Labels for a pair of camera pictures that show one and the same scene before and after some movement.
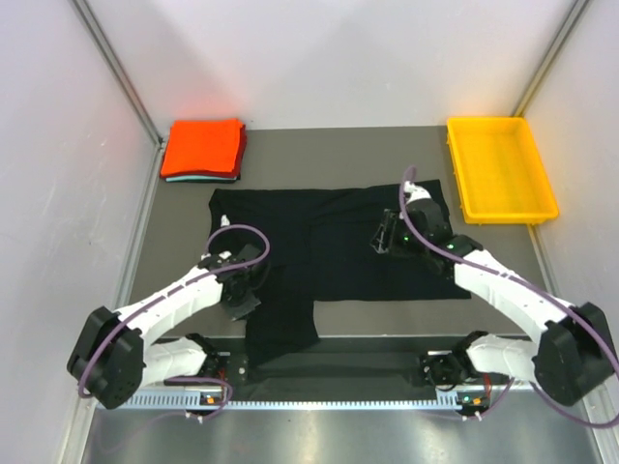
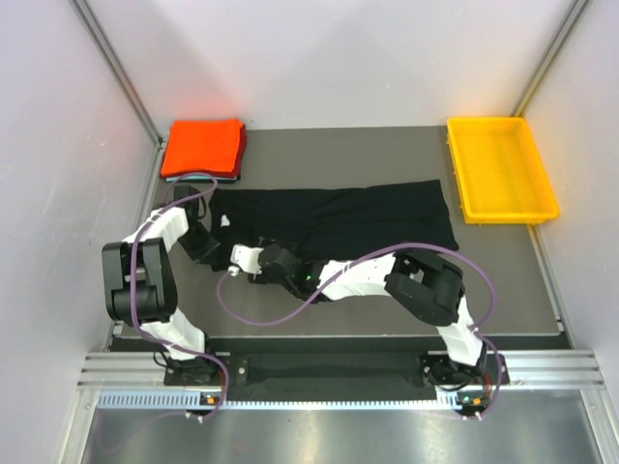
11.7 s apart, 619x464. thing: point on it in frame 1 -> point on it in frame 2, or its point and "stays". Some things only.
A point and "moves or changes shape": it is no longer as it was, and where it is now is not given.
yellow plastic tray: [498, 173] stays
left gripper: [239, 311] -> [205, 252]
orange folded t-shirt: [201, 145] stays
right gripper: [391, 227] -> [264, 277]
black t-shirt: [318, 246] moves or changes shape
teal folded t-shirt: [202, 179] stays
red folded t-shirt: [242, 151] stays
